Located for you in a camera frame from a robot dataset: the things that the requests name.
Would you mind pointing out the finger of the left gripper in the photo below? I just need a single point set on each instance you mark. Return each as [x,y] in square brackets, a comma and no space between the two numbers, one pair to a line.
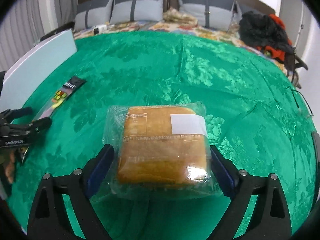
[38,125]
[9,115]

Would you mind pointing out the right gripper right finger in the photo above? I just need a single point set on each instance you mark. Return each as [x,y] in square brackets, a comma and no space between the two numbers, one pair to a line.
[270,218]

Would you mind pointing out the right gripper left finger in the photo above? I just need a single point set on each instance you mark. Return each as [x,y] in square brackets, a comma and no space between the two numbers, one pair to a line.
[48,217]

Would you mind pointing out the yellow black snack stick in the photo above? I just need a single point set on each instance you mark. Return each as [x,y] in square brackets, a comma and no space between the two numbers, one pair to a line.
[60,96]

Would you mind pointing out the square cake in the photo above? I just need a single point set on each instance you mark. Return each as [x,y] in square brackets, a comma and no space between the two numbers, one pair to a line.
[160,152]

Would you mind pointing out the operator left hand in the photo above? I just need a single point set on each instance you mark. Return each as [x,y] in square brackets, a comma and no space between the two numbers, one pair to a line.
[9,159]

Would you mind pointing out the white cardboard box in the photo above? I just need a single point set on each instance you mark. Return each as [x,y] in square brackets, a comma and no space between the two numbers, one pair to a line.
[23,78]

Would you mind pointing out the green patterned bedspread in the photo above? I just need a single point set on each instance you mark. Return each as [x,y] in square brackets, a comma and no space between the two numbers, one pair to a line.
[253,114]

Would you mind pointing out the white charger block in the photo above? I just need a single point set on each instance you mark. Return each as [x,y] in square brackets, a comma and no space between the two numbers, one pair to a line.
[99,29]

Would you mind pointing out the left grey pillow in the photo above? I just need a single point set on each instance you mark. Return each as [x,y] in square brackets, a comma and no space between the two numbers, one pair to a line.
[92,13]

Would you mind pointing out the grey pillow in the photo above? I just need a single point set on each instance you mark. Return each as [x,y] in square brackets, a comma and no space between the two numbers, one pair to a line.
[136,10]
[240,9]
[213,14]
[92,13]

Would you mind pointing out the grey curtain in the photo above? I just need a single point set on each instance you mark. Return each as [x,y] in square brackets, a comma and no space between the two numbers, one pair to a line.
[65,11]

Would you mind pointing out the middle grey pillow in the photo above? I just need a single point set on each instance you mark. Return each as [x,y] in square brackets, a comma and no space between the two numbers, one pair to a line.
[136,10]

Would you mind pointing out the floral bedsheet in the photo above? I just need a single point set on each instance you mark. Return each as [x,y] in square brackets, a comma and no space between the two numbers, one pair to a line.
[216,35]

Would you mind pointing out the orange garment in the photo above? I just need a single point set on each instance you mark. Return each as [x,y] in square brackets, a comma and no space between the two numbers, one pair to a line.
[273,38]

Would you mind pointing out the beige folded cloth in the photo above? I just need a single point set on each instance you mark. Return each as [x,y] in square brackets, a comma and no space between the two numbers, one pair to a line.
[175,16]

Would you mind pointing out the far right grey pillow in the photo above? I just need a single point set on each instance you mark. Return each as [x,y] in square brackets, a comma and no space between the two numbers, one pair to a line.
[240,9]

